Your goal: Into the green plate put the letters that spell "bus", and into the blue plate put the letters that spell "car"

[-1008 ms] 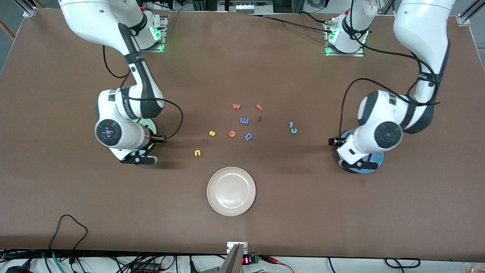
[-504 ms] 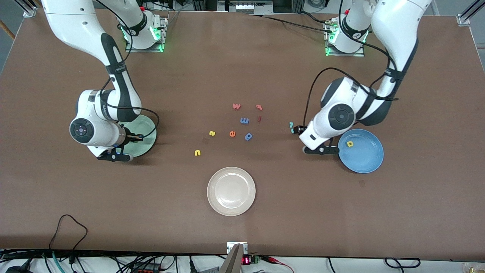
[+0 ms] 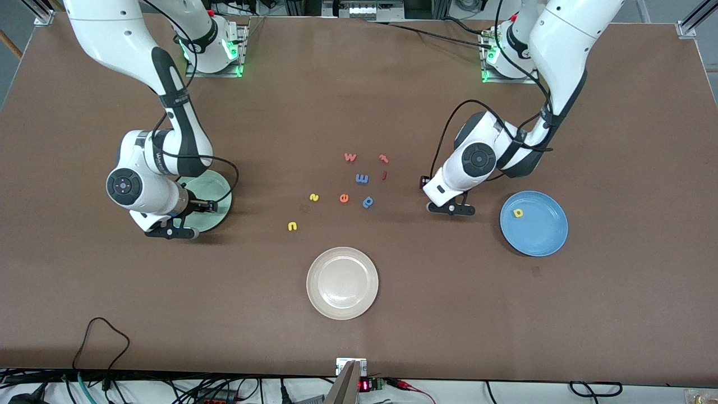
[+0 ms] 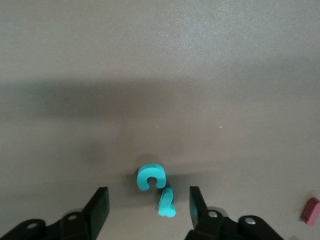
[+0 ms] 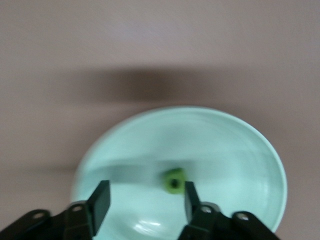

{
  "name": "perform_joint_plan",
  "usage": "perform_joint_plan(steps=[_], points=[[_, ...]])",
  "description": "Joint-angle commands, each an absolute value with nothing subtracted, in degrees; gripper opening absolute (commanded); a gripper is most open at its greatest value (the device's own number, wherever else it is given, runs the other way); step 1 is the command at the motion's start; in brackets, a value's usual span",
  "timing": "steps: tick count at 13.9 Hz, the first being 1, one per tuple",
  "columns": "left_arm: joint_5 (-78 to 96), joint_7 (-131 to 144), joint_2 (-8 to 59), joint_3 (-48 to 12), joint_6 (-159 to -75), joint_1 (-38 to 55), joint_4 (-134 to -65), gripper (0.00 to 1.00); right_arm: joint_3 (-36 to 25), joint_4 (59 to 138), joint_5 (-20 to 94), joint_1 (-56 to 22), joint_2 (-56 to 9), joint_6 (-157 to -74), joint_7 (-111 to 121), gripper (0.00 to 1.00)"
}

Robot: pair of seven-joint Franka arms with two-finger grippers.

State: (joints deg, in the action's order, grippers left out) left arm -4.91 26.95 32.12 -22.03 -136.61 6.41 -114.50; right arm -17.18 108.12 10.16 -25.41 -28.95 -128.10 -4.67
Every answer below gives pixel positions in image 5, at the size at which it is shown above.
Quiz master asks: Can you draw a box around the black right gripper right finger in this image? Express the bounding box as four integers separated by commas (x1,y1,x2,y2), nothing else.
178,181,283,240

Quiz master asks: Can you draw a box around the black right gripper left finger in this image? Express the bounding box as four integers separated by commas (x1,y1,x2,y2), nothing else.
0,179,111,240

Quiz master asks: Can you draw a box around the pale green plate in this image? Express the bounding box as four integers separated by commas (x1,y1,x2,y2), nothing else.
71,106,288,240

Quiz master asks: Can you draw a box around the green foam letter a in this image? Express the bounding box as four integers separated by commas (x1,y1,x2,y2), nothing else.
161,167,187,195

